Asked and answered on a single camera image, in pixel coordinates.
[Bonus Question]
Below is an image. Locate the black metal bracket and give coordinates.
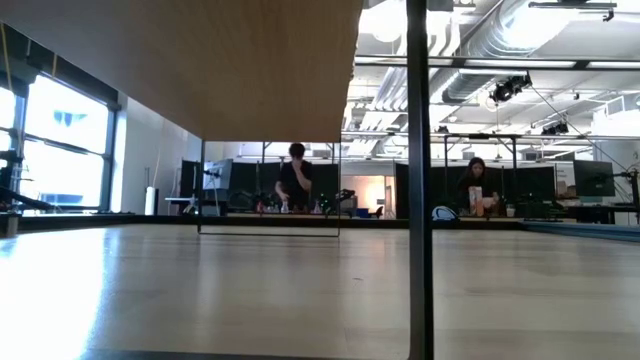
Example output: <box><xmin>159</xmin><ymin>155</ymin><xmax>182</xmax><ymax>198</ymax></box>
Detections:
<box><xmin>0</xmin><ymin>148</ymin><xmax>54</xmax><ymax>237</ymax></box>

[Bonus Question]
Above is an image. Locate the large window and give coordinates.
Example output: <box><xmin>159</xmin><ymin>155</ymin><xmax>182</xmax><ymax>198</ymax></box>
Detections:
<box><xmin>0</xmin><ymin>69</ymin><xmax>120</xmax><ymax>214</ymax></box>

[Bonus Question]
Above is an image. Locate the linear ceiling light bar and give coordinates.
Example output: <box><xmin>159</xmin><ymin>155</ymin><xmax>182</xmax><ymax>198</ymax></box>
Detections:
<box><xmin>354</xmin><ymin>53</ymin><xmax>640</xmax><ymax>72</ymax></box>

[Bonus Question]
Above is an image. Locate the orange cardboard box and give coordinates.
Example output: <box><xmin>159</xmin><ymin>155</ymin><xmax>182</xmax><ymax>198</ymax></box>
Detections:
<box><xmin>468</xmin><ymin>185</ymin><xmax>485</xmax><ymax>218</ymax></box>

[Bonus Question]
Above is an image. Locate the blue white bag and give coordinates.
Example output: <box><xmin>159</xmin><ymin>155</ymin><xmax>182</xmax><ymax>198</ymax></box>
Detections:
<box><xmin>430</xmin><ymin>205</ymin><xmax>460</xmax><ymax>223</ymax></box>

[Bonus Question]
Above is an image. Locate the person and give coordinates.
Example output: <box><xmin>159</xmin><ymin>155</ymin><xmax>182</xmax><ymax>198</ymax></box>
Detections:
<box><xmin>273</xmin><ymin>142</ymin><xmax>316</xmax><ymax>214</ymax></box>
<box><xmin>454</xmin><ymin>156</ymin><xmax>501</xmax><ymax>217</ymax></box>

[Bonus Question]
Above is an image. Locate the black ceiling spotlight cluster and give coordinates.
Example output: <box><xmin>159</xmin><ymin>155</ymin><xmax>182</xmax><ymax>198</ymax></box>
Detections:
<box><xmin>488</xmin><ymin>73</ymin><xmax>533</xmax><ymax>105</ymax></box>

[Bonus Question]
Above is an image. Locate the black computer monitor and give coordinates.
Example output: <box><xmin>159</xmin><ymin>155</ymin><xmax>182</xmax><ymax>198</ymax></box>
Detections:
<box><xmin>573</xmin><ymin>159</ymin><xmax>617</xmax><ymax>198</ymax></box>

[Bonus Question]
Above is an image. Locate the black overhead beam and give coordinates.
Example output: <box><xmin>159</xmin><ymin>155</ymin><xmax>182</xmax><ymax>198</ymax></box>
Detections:
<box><xmin>340</xmin><ymin>129</ymin><xmax>640</xmax><ymax>143</ymax></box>

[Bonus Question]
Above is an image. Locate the silver ceiling air duct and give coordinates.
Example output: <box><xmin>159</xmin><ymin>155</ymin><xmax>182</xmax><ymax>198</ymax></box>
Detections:
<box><xmin>442</xmin><ymin>0</ymin><xmax>576</xmax><ymax>105</ymax></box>

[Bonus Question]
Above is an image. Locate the grey angled monitor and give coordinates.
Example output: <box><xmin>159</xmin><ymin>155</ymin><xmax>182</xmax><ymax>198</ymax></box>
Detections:
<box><xmin>199</xmin><ymin>158</ymin><xmax>235</xmax><ymax>194</ymax></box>

